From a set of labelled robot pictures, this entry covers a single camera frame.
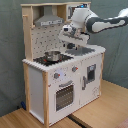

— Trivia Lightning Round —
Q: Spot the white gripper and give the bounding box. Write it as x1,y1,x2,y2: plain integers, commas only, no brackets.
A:
58,25,89,46

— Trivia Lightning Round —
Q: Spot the small metal pot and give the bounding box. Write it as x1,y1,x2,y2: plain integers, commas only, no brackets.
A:
45,51,61,61

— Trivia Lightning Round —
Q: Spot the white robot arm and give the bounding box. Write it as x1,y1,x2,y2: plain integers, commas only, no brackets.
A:
58,5,128,46

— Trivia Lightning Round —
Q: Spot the wooden toy kitchen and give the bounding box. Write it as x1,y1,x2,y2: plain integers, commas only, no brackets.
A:
22,2,105,127

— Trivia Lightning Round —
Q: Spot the black toy faucet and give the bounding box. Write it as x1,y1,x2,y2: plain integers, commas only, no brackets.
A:
67,43,75,49

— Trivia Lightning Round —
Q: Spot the grey toy sink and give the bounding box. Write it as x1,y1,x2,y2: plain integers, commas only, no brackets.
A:
67,47,94,56

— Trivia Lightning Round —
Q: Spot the toy microwave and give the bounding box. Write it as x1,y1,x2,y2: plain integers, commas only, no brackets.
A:
66,2,91,21

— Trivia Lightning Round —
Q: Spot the grey range hood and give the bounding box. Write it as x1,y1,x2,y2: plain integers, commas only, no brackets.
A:
35,5,64,27

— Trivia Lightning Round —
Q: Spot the right stove knob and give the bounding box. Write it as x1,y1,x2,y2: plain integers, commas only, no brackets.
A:
72,66,78,72

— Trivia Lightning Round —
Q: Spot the stove knob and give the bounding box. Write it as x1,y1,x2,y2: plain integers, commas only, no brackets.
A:
54,73,60,79
72,66,78,72

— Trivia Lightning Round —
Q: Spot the black stovetop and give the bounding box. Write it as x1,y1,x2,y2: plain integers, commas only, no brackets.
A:
34,54,71,66

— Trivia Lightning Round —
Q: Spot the toy dishwasher door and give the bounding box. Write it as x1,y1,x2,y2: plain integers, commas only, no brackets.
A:
80,55,102,106

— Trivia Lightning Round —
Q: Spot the left stove knob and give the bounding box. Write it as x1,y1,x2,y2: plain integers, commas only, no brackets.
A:
54,73,60,79

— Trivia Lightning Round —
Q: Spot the toy oven door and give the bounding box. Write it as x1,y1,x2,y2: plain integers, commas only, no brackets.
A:
55,80,74,111

